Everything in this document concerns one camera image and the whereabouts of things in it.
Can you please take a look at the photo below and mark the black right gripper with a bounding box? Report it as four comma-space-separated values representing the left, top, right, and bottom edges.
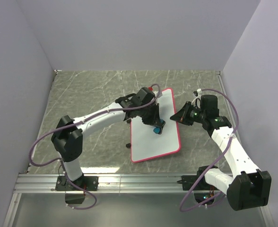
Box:
170, 101, 206, 126

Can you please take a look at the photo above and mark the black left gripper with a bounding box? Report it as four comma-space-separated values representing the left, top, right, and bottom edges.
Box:
139, 102, 161, 127

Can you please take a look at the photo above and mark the blue bone-shaped eraser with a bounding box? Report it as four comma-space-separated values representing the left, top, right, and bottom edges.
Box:
152, 119, 166, 135

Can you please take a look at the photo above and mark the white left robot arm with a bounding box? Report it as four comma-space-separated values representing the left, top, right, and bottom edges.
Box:
51, 93, 165, 190

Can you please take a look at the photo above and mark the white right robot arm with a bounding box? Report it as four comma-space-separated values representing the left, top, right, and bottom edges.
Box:
170, 101, 271, 211

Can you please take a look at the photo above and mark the pink-framed whiteboard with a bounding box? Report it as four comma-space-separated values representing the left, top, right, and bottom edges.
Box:
130, 88, 181, 163

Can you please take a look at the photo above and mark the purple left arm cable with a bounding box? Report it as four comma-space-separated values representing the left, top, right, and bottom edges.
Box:
29, 83, 163, 210

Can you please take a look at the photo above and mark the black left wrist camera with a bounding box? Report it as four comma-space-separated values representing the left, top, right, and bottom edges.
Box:
131, 87, 155, 106

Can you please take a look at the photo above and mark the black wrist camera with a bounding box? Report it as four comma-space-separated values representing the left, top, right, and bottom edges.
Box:
200, 95, 219, 115
131, 87, 155, 106

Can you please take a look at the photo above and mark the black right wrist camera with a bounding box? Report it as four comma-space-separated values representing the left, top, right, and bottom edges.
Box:
200, 95, 219, 115

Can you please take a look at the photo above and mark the aluminium mounting rail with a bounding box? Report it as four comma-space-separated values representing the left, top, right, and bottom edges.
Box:
13, 173, 186, 194

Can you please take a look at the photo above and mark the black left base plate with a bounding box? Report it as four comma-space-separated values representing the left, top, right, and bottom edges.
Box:
55, 175, 99, 191

